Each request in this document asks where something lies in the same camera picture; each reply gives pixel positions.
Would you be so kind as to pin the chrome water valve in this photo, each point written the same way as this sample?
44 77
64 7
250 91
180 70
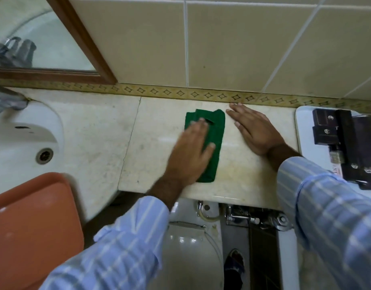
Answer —
258 218

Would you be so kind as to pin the person's left hand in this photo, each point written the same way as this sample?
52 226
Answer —
187 154

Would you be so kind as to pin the person's blue shoe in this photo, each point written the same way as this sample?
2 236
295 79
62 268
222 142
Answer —
233 265

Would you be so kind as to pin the person's right hand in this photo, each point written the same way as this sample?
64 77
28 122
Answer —
258 132

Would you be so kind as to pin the wooden framed mirror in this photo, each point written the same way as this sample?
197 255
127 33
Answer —
37 36

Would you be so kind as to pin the person's right thumb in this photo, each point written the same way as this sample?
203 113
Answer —
241 129

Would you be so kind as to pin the chrome sink faucet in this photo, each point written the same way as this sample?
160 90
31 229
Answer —
6 99

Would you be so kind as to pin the green cleaning cloth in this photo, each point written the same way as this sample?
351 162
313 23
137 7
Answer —
217 129

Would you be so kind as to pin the small black box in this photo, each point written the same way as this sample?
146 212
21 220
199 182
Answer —
324 126

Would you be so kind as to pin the orange plastic tray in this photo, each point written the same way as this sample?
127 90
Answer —
31 232

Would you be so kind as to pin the white toilet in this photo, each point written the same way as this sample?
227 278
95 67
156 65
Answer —
188 256

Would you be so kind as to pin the white ceramic sink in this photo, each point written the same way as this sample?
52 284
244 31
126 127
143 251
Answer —
19 147

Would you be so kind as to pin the large black box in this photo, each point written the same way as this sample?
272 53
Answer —
362 147

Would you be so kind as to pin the person's left thumb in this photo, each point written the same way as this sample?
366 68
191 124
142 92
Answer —
209 149

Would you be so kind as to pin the person's left forearm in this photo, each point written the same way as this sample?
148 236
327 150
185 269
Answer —
122 238

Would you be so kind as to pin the person's right forearm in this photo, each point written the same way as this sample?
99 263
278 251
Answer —
330 214

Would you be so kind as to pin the chrome sink drain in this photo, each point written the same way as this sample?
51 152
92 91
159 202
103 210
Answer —
44 156

